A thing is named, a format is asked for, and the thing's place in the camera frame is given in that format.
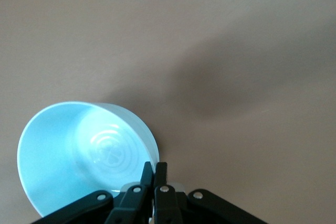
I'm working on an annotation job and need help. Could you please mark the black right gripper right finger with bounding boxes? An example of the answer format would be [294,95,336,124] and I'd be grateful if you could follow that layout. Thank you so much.
[153,162,268,224]

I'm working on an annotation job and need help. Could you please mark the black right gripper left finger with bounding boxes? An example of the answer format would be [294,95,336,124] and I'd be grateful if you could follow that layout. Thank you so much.
[31,161,154,224]

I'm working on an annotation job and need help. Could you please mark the blue bowl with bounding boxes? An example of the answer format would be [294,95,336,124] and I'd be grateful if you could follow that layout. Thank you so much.
[17,100,184,219]

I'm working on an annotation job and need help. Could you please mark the brown table cloth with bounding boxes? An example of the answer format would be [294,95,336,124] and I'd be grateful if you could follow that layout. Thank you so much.
[0,0,336,224]

